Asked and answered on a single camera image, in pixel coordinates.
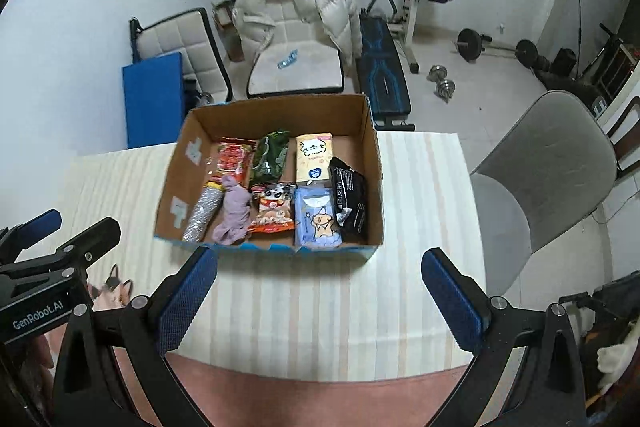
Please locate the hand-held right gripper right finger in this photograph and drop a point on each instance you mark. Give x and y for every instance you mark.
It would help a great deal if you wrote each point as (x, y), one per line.
(452, 307)

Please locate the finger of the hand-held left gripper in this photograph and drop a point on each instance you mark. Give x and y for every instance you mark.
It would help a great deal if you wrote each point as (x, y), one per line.
(97, 237)
(35, 224)

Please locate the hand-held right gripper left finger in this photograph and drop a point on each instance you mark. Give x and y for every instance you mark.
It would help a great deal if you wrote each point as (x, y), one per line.
(187, 302)

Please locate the silver glitter packet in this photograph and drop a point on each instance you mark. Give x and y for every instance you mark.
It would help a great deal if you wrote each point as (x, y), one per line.
(202, 212)

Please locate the purple socks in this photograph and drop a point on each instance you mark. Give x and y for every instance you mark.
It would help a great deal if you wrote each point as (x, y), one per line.
(232, 212)

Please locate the orange snack packet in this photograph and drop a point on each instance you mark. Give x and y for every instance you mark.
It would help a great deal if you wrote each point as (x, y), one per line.
(272, 212)

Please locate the black packet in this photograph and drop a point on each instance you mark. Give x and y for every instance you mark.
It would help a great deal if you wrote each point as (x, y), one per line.
(352, 202)

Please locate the red snack packet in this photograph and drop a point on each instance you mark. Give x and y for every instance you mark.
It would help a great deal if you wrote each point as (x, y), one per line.
(232, 159)

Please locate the cardboard box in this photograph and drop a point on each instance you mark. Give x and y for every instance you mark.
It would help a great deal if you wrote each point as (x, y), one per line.
(200, 127)

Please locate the blue tissue pack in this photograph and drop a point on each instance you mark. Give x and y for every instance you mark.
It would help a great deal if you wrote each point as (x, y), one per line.
(317, 219)

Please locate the green packet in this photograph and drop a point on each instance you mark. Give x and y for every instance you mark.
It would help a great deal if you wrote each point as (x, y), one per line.
(270, 154)

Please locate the yellow tissue pack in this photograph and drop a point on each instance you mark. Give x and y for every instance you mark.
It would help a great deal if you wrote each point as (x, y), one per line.
(314, 157)

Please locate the striped pink cat tablecloth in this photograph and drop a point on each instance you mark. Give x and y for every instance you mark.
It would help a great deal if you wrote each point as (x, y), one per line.
(325, 317)

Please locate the blue folded mat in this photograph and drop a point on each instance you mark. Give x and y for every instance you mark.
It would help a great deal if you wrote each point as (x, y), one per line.
(155, 102)

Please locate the grey shell chair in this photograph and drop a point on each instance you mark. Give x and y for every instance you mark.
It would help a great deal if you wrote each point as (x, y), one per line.
(550, 147)

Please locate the chrome dumbbell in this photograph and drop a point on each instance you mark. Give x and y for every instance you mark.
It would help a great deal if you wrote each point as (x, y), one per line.
(446, 90)
(437, 73)

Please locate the white padded chair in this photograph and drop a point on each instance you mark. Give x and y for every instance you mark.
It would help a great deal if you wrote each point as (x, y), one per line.
(175, 34)
(300, 77)

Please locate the black weight bench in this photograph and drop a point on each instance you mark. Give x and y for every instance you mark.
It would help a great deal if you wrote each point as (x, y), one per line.
(382, 72)

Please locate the dark wooden chair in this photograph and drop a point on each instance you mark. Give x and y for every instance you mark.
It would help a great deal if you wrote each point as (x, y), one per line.
(630, 127)

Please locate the small blue packet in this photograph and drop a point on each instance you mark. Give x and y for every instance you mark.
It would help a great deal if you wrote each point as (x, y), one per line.
(287, 60)

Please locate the black bag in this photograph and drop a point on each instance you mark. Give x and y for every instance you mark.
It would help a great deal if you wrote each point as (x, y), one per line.
(560, 67)

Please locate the black floor barbell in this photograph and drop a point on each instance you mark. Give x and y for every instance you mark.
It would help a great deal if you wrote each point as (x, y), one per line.
(470, 43)

